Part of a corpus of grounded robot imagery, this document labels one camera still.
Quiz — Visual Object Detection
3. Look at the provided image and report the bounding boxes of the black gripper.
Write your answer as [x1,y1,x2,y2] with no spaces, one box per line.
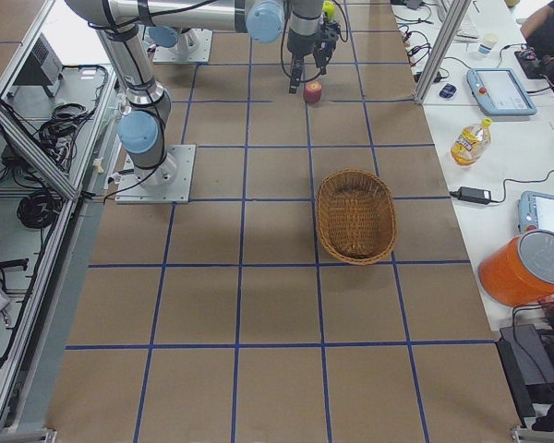
[289,13,341,94]

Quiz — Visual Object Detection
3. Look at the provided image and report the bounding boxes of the red yellow apple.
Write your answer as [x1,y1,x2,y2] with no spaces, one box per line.
[303,80,322,104]

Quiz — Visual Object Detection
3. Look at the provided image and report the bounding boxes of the green apple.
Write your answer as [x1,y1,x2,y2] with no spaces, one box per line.
[322,0,335,20]

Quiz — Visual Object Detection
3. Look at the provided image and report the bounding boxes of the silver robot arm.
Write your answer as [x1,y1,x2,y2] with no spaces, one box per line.
[66,0,253,186]
[137,1,339,94]

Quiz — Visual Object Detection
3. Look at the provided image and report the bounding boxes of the brown wicker basket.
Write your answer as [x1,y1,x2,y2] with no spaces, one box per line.
[317,169,397,266]

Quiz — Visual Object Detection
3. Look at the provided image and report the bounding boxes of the dark blue mouse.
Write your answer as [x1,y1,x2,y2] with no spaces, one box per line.
[439,83,457,100]

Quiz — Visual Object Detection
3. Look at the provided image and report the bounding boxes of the white paper cup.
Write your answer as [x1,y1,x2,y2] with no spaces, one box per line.
[476,33,499,57]

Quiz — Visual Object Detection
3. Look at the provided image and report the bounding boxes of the orange juice bottle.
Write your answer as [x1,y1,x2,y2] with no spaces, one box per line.
[450,117,493,166]

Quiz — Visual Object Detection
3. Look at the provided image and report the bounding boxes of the far blue teach pendant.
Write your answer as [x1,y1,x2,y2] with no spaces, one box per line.
[465,68,536,116]

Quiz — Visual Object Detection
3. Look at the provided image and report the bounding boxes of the blue teach pendant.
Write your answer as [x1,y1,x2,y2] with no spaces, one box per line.
[465,68,536,116]
[518,191,554,233]

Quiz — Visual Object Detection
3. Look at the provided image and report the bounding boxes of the black power adapter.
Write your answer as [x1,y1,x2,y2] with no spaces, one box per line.
[450,186,496,205]

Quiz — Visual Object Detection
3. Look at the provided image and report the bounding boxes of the near blue teach pendant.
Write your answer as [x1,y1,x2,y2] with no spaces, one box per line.
[518,191,554,233]

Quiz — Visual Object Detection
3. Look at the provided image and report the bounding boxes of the orange bucket grey lid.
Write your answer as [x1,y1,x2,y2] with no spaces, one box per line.
[477,229,554,307]

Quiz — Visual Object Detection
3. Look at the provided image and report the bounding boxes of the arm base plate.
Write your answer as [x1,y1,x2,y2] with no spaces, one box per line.
[114,145,196,204]
[153,29,212,65]

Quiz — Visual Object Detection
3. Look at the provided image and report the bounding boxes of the aluminium frame post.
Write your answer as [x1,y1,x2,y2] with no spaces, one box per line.
[414,0,471,104]

